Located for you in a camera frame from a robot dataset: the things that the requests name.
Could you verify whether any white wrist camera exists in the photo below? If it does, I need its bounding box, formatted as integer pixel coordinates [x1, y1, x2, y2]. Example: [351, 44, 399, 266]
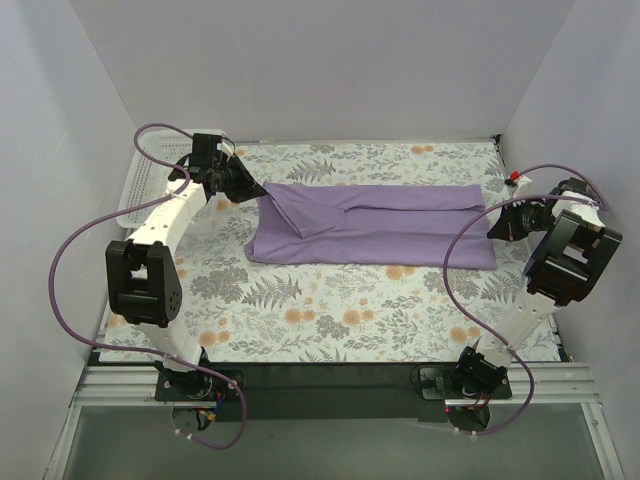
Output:
[217, 140, 235, 158]
[504, 171, 532, 198]

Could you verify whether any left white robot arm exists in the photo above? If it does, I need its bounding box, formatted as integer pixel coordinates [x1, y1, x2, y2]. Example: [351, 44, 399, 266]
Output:
[106, 133, 266, 400]

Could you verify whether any purple t shirt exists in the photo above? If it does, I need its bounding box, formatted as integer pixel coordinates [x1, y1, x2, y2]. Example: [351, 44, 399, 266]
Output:
[245, 183, 497, 270]

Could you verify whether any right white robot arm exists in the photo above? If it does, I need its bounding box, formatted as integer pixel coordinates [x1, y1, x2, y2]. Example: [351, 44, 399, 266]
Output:
[450, 173, 623, 398]

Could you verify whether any white plastic mesh basket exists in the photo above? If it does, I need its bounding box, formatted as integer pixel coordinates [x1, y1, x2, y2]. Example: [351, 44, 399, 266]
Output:
[116, 129, 216, 234]

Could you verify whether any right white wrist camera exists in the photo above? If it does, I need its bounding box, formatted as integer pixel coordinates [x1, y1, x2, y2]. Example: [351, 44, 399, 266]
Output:
[504, 171, 532, 198]

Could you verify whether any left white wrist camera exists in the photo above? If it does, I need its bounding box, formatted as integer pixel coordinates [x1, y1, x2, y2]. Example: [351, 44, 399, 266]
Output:
[217, 140, 235, 158]

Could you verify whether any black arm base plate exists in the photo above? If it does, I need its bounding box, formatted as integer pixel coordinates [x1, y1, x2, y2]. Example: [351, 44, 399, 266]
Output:
[154, 362, 512, 422]

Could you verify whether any aluminium frame rail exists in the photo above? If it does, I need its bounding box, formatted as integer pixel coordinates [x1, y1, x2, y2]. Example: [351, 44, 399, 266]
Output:
[56, 362, 623, 479]

